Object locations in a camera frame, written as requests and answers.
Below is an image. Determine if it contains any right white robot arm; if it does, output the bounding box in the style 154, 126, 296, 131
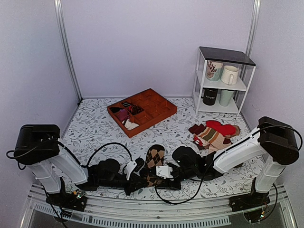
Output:
200, 116, 302, 207

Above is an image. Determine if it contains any aluminium front rail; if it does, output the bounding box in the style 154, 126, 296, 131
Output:
20, 184, 298, 228

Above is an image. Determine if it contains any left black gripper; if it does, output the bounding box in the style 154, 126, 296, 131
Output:
98, 174, 148, 197

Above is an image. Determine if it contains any striped beige sock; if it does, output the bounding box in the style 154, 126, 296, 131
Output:
193, 127, 232, 153

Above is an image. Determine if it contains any floral white tablecloth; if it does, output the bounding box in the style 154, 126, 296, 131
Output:
63, 98, 264, 201

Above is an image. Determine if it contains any brown argyle sock pair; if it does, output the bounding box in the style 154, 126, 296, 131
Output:
140, 144, 165, 187

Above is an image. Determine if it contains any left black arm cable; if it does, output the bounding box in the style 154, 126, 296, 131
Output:
6, 139, 133, 171

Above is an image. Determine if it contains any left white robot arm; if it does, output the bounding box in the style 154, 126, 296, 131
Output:
12, 124, 148, 206

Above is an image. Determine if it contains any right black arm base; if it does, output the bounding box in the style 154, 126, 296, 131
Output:
229, 178, 270, 224

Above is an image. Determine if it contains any purple rolled sock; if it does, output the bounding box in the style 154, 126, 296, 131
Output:
117, 109, 130, 122

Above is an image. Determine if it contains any dark red patterned sock roll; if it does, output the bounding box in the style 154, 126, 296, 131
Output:
128, 105, 143, 115

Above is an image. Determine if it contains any white shelf rack black top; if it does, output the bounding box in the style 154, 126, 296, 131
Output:
192, 47, 256, 115

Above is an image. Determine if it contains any coral pattern mug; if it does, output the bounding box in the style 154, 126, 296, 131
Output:
206, 60, 223, 81

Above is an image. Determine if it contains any black mug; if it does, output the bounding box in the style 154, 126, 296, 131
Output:
202, 88, 218, 106

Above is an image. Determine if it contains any black rolled sock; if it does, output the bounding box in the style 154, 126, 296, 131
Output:
110, 107, 122, 114

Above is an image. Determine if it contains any brown divided wooden tray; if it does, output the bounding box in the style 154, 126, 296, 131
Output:
107, 88, 177, 138

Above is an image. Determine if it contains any pale green tumbler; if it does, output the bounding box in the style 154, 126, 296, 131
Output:
219, 90, 234, 107

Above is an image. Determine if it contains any left aluminium frame post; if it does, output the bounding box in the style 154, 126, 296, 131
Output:
54, 0, 83, 104

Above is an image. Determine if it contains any right aluminium frame post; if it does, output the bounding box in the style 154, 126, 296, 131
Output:
246, 0, 261, 57

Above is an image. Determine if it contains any aluminium frame post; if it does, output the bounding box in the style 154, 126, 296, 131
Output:
246, 0, 261, 57
54, 0, 83, 104

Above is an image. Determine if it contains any white ribbed mug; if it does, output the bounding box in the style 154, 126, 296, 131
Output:
220, 65, 239, 86

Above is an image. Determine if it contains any white rolled sock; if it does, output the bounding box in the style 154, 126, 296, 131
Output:
122, 119, 139, 131

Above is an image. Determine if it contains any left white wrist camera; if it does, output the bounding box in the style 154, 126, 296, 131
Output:
123, 160, 137, 181

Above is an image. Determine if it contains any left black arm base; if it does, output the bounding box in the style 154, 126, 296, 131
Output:
46, 177, 87, 212

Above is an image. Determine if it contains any black white striped sock roll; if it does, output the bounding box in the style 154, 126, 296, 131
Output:
122, 101, 133, 108

